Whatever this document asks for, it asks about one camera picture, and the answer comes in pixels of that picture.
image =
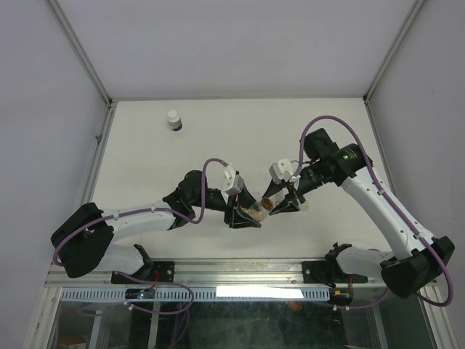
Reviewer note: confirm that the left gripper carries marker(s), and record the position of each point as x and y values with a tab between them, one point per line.
232	214

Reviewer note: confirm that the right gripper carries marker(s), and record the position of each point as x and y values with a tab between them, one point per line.
290	204

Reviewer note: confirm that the clear bottle gold cap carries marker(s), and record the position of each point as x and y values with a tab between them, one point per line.
257	212

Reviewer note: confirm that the weekly pill organizer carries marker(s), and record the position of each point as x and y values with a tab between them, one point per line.
304	207

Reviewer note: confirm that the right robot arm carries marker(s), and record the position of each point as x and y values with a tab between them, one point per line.
416	257

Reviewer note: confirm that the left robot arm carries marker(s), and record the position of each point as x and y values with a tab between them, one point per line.
88	241

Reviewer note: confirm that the white cap pill bottle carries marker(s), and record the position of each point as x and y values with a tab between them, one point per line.
174	120

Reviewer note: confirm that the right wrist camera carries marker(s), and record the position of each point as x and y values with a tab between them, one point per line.
282	171

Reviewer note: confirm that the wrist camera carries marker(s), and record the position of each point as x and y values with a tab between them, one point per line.
282	171
233	183

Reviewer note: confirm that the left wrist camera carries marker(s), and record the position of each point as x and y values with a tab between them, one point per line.
233	183

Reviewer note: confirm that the aluminium mounting rail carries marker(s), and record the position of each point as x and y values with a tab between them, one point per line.
204	273

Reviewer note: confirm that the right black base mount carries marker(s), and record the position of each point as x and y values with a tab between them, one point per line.
324	272

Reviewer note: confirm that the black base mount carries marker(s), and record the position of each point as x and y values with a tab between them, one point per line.
157	270
324	272

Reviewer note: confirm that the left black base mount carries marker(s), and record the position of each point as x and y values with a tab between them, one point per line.
157	270

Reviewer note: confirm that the slotted cable duct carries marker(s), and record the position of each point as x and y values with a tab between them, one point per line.
206	294

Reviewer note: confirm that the left aluminium frame post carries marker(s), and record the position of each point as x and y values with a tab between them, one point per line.
63	22

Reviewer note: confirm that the aluminium frame post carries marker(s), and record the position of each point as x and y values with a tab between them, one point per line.
404	30
63	22

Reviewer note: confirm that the right aluminium frame post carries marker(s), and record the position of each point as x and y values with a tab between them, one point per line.
404	30

